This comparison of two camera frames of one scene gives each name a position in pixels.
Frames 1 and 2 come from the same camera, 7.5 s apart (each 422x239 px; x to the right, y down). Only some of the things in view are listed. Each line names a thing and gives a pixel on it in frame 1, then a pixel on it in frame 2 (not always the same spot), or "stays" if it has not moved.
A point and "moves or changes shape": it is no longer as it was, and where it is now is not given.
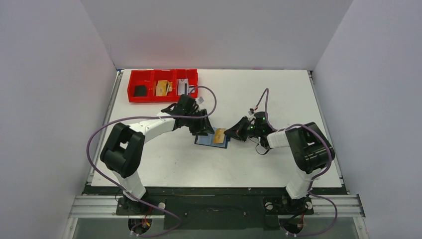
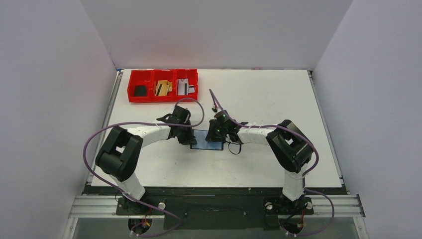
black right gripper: (242, 127) → (213, 132)
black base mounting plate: (216, 207) stays
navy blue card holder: (208, 140) moves or changes shape
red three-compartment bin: (161, 85) stays
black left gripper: (203, 128) → (189, 140)
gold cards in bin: (163, 87) stays
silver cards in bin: (182, 87) stays
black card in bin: (140, 91) stays
